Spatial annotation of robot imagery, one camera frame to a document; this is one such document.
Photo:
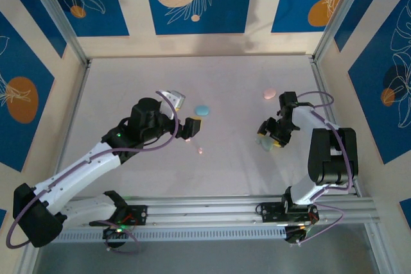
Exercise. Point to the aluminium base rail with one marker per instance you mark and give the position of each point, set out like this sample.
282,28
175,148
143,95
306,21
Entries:
208,210

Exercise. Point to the pink earbud charging case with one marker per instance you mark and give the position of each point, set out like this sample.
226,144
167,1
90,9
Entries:
269,93

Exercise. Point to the black base controller box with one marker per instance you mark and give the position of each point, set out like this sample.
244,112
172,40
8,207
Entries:
112,234
295,235

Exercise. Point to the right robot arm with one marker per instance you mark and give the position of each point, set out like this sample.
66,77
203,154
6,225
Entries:
308,116

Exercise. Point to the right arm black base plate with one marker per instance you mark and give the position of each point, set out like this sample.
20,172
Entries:
269,213

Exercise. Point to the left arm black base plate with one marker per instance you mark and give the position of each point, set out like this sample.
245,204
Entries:
139,214

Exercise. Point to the blue earbud charging case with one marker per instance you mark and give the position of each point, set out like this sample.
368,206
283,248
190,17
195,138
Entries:
202,111

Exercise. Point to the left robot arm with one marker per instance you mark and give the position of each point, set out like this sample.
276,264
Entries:
80,171

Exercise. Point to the aluminium frame post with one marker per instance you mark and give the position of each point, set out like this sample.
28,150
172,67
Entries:
340,14
61,20

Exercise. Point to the aluminium table side rail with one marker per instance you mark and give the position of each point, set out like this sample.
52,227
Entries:
321,75
75,100

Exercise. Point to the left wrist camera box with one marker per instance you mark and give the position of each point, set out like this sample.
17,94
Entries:
175,99

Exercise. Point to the mint green earbud charging case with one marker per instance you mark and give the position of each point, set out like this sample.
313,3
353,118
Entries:
266,147

